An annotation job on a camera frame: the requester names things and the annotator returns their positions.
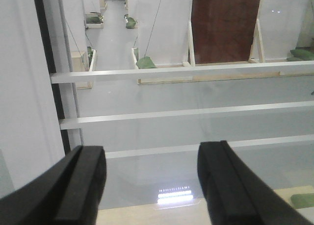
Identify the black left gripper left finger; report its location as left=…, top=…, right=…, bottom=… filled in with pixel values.
left=0, top=146, right=106, bottom=225

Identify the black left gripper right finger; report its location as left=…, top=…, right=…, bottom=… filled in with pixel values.
left=197, top=140, right=311, bottom=225

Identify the white framed transparent sliding door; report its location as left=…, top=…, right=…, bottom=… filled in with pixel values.
left=0, top=0, right=314, bottom=225

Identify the brown wooden door panel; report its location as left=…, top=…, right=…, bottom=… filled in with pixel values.
left=191, top=0, right=260, bottom=64

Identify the green sandbag behind glass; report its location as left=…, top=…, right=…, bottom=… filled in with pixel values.
left=136, top=56, right=156, bottom=69

